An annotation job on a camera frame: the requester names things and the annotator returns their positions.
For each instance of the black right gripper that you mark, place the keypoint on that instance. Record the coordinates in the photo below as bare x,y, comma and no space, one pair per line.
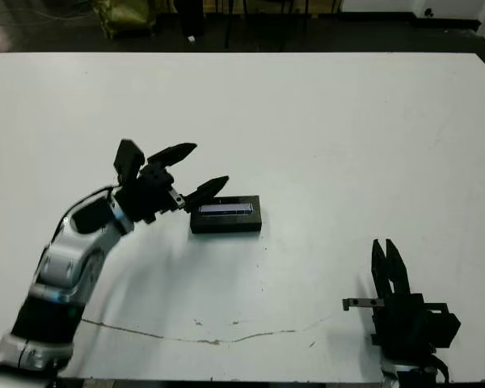
400,327

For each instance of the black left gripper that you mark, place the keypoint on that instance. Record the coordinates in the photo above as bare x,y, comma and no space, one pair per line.
149,194

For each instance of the black printed box lid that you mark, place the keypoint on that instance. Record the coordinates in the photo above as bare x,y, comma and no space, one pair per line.
226,224

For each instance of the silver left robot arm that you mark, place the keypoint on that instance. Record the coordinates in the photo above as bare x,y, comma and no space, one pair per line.
68,258

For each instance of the yellow green sack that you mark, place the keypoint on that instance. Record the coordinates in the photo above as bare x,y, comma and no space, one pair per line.
125,16

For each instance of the black chair legs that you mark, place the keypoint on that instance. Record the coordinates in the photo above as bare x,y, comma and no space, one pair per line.
266,16

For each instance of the black round knob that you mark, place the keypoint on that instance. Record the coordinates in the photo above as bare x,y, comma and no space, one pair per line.
428,12

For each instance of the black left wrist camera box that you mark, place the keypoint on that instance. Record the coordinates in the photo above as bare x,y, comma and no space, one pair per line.
127,159

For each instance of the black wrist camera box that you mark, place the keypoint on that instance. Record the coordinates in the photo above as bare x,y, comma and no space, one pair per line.
127,159
444,325

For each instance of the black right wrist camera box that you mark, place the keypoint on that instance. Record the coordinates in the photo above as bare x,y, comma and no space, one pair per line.
444,325

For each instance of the black upright post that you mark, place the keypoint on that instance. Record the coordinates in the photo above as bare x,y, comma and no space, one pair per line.
192,18

